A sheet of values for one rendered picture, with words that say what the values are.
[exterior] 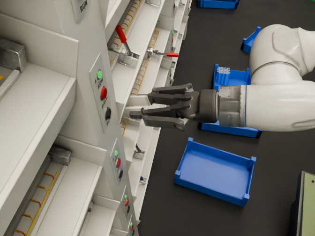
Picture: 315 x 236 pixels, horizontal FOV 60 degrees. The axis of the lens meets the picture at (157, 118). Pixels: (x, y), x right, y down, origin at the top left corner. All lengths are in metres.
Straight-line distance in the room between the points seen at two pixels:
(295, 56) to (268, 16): 1.71
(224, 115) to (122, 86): 0.22
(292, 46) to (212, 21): 1.55
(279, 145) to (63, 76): 1.23
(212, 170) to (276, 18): 1.43
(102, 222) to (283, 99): 0.43
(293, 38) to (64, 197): 0.54
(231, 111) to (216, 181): 0.70
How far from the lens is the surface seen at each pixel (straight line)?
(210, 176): 1.24
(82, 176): 0.45
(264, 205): 1.24
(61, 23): 0.28
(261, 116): 0.57
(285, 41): 0.67
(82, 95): 0.33
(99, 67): 0.37
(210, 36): 2.00
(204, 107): 0.58
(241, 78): 1.68
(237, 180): 1.26
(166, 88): 0.66
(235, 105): 0.57
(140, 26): 0.72
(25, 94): 0.30
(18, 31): 0.30
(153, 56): 0.92
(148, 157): 1.11
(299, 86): 0.58
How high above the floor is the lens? 1.08
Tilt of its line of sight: 50 degrees down
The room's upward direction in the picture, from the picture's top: straight up
